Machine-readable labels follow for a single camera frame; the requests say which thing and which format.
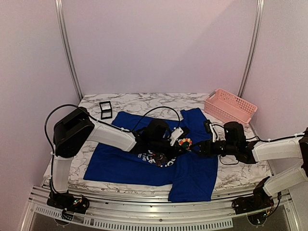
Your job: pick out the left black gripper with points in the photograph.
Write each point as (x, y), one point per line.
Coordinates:
(176, 150)

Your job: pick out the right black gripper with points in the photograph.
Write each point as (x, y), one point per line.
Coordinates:
(207, 147)

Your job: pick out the orange yellow flower brooch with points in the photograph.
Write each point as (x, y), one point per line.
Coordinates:
(185, 143)

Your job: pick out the blue printed t-shirt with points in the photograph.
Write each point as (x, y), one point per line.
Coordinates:
(192, 177)

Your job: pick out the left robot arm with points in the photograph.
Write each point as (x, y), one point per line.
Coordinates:
(78, 127)

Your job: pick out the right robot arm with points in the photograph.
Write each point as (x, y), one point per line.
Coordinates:
(252, 152)

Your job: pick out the black brooch display box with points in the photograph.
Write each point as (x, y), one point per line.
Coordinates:
(106, 110)

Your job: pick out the pink plastic basket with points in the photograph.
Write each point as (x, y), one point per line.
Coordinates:
(228, 107)

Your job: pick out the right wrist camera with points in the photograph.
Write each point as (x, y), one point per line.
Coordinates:
(209, 129)

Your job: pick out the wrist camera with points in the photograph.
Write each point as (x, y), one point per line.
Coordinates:
(178, 133)
(209, 129)

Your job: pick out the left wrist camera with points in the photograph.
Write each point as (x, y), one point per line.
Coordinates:
(178, 133)

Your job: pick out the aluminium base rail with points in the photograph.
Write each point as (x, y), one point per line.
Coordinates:
(149, 210)

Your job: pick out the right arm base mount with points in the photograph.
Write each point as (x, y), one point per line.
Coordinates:
(252, 203)

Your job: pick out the right aluminium frame post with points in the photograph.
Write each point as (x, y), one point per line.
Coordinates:
(253, 47)

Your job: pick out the aluminium frame post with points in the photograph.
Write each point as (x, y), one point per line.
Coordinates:
(67, 50)
(253, 47)

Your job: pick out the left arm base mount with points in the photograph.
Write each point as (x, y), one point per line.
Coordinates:
(67, 202)

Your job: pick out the left aluminium frame post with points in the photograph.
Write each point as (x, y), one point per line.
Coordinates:
(67, 50)

